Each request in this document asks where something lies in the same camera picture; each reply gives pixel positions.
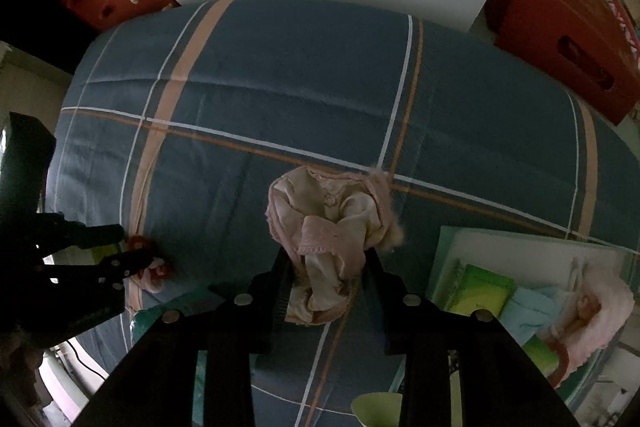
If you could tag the red cardboard box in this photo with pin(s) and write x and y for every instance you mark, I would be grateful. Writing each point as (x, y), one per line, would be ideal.
(555, 12)

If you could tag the light blue cloth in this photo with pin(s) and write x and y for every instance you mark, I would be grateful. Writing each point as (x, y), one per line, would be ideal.
(532, 312)

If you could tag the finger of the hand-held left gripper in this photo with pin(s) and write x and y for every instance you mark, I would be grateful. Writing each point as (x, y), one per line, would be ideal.
(115, 268)
(90, 234)

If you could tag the dark green cloth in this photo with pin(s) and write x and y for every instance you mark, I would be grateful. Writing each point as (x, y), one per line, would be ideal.
(541, 354)

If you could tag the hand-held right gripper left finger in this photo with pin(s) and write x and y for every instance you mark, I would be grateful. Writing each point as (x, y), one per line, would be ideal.
(275, 307)

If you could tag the red flower item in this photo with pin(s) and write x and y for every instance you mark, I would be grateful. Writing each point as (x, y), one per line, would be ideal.
(155, 274)

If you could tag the pale green soft item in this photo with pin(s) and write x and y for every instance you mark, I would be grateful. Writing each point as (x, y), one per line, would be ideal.
(375, 412)

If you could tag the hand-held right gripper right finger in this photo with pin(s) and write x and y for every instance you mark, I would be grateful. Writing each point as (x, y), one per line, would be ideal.
(381, 307)

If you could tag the pink fluffy cloth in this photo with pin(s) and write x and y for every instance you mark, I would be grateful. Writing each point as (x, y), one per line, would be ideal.
(600, 307)

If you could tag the teal folded cloth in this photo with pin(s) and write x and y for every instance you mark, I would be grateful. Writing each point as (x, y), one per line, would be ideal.
(147, 327)

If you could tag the pink satin underwear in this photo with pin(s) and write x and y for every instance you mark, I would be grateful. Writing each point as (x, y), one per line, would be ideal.
(325, 227)

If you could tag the clear plastic storage bin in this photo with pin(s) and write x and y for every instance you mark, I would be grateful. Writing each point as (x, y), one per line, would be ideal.
(540, 252)

